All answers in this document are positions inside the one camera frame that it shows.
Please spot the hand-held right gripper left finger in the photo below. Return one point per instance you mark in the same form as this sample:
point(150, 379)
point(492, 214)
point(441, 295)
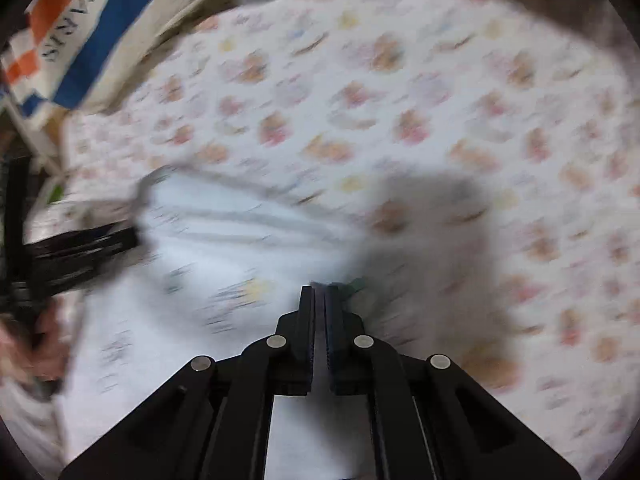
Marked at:
point(295, 355)

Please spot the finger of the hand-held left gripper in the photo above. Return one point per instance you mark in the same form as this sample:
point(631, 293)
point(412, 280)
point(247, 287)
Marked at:
point(85, 244)
point(75, 275)

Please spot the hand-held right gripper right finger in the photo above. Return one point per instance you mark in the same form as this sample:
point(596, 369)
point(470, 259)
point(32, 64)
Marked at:
point(342, 355)

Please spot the white cartoon print pants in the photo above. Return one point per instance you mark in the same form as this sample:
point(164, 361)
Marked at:
point(200, 270)

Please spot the person's left hand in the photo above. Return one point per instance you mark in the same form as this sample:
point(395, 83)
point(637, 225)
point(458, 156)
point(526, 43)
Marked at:
point(42, 350)

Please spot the striped hanging cloth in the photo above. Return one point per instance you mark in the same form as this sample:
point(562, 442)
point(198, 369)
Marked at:
point(100, 25)

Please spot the bear print blanket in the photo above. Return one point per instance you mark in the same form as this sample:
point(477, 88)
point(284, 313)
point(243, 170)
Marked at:
point(400, 110)

